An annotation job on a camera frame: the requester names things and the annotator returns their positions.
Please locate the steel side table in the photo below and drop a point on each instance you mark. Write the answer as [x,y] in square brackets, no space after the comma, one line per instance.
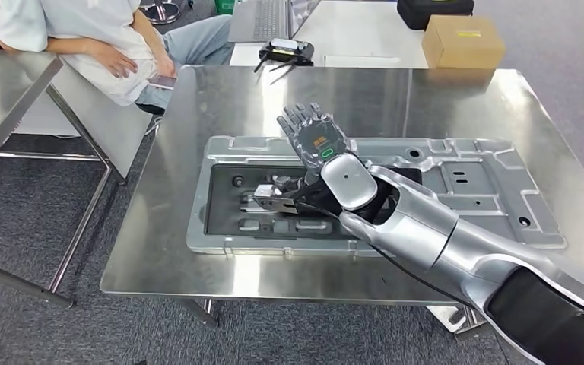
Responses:
[5,90]

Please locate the steel workbench table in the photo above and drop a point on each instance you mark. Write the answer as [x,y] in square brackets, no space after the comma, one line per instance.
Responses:
[221,100]

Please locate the seated person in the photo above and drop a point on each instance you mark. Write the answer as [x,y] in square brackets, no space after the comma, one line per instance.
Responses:
[95,45]

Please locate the grey laptop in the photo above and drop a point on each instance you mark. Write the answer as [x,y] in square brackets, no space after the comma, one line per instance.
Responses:
[267,20]

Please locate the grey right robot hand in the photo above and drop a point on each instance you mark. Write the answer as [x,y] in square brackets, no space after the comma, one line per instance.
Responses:
[319,141]

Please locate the black case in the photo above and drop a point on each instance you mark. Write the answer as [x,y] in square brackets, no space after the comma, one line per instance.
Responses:
[433,10]

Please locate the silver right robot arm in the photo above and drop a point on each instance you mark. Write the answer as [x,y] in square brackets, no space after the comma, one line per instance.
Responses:
[423,232]

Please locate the chrome chair base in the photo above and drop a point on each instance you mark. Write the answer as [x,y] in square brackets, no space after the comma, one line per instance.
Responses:
[163,10]

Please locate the stamped metal panel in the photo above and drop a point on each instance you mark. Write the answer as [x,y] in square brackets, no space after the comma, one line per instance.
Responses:
[473,191]

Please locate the cardboard box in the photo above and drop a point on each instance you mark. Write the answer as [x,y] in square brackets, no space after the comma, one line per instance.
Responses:
[461,43]

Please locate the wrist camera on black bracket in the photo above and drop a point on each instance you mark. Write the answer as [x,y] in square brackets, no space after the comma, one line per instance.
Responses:
[272,199]

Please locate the green bin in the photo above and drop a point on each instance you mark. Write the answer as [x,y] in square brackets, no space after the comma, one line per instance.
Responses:
[225,6]

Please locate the smartphone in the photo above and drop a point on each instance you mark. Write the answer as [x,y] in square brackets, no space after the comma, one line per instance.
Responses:
[162,82]

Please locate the black plastic plate part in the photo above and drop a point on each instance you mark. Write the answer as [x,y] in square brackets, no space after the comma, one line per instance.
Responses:
[226,211]

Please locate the white desk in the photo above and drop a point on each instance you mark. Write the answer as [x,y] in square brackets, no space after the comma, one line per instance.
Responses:
[362,35]

